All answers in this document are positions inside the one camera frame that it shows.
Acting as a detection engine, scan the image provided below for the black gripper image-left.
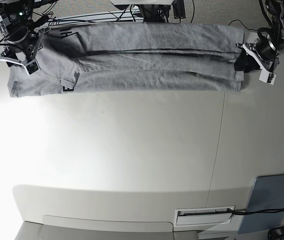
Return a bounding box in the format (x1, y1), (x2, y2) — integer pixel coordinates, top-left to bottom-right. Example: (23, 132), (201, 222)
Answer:
(0, 26), (50, 66)

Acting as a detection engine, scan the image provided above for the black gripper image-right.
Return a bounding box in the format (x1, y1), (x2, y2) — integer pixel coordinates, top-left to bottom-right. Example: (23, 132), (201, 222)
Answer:
(235, 33), (279, 73)

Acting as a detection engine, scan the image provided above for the grey T-shirt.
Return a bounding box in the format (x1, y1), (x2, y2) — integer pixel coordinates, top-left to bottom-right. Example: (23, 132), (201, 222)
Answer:
(7, 22), (245, 98)

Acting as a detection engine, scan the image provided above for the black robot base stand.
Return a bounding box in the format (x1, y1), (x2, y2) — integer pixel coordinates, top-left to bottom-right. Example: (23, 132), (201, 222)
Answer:
(31, 0), (197, 25)

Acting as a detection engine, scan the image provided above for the grey-blue laptop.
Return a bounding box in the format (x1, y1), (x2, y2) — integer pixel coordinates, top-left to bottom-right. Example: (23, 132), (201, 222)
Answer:
(238, 174), (284, 235)

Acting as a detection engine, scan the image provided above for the black device bottom right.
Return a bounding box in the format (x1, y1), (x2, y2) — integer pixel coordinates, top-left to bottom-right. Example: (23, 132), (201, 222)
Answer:
(268, 226), (284, 240)

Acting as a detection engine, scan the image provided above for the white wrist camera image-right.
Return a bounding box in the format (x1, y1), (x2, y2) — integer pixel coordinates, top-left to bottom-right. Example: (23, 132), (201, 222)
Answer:
(259, 69), (277, 85)

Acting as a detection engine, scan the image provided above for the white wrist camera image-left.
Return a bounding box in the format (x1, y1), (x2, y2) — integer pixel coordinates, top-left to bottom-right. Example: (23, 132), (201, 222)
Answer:
(24, 60), (40, 76)

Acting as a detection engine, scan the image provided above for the black floor cable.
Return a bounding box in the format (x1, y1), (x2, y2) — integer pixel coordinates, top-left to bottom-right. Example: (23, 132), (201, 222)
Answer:
(228, 19), (260, 33)

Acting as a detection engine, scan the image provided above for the black cable to grommet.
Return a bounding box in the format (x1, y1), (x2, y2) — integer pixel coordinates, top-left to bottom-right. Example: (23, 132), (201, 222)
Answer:
(228, 206), (284, 216)

